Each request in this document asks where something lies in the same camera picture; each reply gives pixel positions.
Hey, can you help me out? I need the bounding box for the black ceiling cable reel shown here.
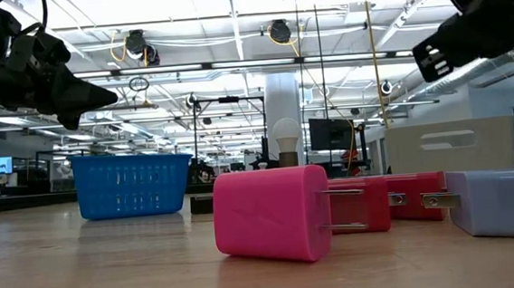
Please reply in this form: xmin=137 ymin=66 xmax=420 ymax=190
xmin=267 ymin=18 xmax=294 ymax=45
xmin=123 ymin=27 xmax=162 ymax=69

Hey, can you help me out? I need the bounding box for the black hanging cable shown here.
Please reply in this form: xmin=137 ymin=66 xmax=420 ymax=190
xmin=309 ymin=0 xmax=330 ymax=120
xmin=292 ymin=0 xmax=311 ymax=167

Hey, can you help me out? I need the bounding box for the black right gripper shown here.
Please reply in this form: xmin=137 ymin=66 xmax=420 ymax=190
xmin=408 ymin=0 xmax=514 ymax=84

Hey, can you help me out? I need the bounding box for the white bulb brass lamp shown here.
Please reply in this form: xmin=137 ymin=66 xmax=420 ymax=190
xmin=270 ymin=116 xmax=306 ymax=169

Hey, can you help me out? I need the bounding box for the small black square box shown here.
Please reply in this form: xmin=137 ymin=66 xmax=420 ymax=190
xmin=189 ymin=195 xmax=215 ymax=216

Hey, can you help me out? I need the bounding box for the yellow cable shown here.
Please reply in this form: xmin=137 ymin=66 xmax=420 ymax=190
xmin=361 ymin=0 xmax=391 ymax=131

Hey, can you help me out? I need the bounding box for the white plastic bin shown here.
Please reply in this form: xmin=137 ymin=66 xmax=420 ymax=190
xmin=383 ymin=114 xmax=514 ymax=179

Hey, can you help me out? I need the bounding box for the pink wall charger plug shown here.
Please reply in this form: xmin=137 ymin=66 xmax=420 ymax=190
xmin=209 ymin=160 xmax=371 ymax=269

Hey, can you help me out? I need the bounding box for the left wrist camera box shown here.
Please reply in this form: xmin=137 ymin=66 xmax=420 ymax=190
xmin=4 ymin=24 xmax=72 ymax=72

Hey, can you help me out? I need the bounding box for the lavender wall charger plug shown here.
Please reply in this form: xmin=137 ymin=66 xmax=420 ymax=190
xmin=419 ymin=166 xmax=514 ymax=247

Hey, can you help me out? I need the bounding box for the blue plastic basket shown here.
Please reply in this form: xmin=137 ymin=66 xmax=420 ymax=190
xmin=69 ymin=148 xmax=197 ymax=223

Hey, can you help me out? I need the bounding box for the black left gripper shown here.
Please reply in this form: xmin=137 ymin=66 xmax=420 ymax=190
xmin=0 ymin=52 xmax=120 ymax=136

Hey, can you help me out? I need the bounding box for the black aluminium rig frame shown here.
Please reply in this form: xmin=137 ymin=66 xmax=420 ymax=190
xmin=189 ymin=92 xmax=271 ymax=172

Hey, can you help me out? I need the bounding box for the red wall charger plug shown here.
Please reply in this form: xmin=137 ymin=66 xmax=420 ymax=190
xmin=384 ymin=170 xmax=450 ymax=226
xmin=326 ymin=174 xmax=409 ymax=237

